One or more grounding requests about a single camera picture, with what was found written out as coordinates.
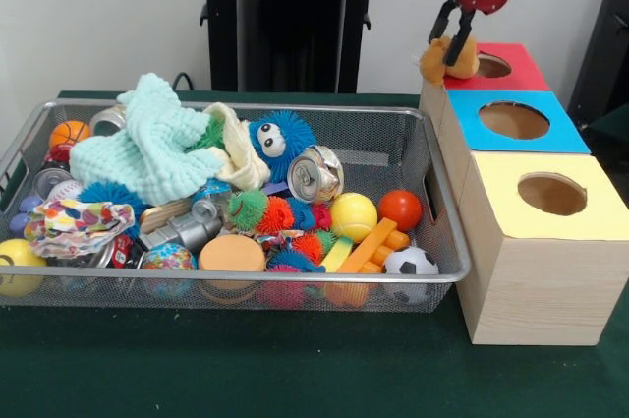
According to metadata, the black upright panel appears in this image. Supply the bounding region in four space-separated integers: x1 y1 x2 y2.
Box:
567 0 629 129

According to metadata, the wooden box with three holes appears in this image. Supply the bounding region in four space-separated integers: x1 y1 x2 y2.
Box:
419 41 629 346

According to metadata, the orange foam disc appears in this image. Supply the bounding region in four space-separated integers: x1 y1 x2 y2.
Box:
198 234 266 272

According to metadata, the mint green cloth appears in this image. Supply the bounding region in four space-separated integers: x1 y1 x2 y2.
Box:
68 72 228 207

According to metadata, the cream muslin cloth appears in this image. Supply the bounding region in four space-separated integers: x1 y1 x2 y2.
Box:
203 101 273 191

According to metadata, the small brown plush toy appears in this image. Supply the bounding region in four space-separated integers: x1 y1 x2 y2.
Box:
420 35 481 85

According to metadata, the shallow metal mesh bin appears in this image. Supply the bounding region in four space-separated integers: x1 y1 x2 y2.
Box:
0 97 471 317

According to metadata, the large blue puffer ball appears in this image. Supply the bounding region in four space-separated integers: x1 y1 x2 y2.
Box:
248 110 316 184

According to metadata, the plain yellow ball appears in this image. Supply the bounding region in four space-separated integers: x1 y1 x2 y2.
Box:
329 191 379 243

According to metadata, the small soccer ball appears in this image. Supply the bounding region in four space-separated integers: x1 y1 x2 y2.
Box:
382 246 440 281

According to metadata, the crushed silver drink can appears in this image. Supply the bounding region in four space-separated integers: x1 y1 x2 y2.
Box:
287 145 345 205

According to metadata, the dark green table cloth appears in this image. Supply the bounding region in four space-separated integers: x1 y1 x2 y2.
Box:
0 89 629 418
578 101 629 144

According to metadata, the red ball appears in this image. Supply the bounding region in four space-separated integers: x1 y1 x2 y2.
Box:
377 190 424 234

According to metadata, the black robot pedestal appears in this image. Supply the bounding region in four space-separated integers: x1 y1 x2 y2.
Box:
189 0 397 94

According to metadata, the white polka dot cloth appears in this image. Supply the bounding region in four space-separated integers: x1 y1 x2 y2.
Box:
23 200 137 260

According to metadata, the yellow smiley ball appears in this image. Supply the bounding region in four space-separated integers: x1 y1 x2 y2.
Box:
0 239 48 297

